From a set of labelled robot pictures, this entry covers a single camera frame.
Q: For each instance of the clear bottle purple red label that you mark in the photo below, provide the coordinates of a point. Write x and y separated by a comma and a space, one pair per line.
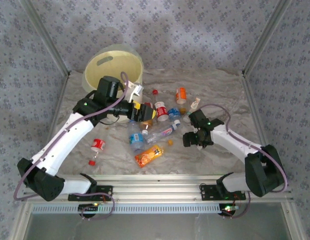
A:
162, 132

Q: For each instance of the controller board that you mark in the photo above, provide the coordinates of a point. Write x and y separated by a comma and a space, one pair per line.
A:
88, 207
227, 208

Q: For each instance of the right controller board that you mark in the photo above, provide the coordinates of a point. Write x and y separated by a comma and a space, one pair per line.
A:
227, 208

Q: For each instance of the orange juice bottle yellow cap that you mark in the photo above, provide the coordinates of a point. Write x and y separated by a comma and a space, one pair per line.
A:
148, 156

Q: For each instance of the orange label bottle gold cap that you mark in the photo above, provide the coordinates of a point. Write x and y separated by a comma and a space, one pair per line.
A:
181, 94

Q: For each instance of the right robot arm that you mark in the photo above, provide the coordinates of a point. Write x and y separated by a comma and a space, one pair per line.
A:
232, 141

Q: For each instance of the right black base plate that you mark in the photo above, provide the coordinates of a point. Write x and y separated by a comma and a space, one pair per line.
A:
207, 192

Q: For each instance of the clear bottle red cola label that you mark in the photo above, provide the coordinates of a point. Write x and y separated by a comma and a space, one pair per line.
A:
98, 145

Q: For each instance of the aluminium mounting rail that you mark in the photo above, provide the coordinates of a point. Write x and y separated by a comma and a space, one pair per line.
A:
157, 190

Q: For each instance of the brown red bottle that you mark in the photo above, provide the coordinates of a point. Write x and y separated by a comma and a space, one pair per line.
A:
146, 123

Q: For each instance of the blue label bottle white cap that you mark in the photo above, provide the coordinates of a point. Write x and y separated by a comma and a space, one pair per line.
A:
173, 113

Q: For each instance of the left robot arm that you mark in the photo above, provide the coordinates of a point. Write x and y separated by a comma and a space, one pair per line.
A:
65, 140

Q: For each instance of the white ribbed plastic bin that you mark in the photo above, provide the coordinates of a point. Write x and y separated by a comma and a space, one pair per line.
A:
114, 70

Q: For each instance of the clear bottle blue cap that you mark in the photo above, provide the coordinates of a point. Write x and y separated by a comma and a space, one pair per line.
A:
136, 138

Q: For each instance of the left aluminium frame post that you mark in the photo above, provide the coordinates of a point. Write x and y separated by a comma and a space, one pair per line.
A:
46, 37

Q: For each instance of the aluminium frame post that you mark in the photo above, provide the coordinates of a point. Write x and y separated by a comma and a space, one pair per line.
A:
265, 37
46, 37

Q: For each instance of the left controller board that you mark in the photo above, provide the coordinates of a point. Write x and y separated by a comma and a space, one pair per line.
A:
88, 207

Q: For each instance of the small white bottle cap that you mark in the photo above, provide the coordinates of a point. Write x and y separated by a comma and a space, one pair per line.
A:
144, 132

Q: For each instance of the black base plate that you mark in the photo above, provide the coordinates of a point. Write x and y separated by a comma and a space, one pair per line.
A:
104, 191
207, 192

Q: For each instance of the right aluminium frame post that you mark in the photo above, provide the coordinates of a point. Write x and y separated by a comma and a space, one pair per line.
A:
265, 37

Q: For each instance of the white wrapper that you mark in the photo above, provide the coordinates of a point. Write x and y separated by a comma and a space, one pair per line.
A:
195, 103

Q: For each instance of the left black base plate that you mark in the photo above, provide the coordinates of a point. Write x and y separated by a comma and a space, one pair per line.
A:
104, 191

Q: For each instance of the red white label water bottle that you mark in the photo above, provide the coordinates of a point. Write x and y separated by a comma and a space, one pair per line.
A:
161, 110

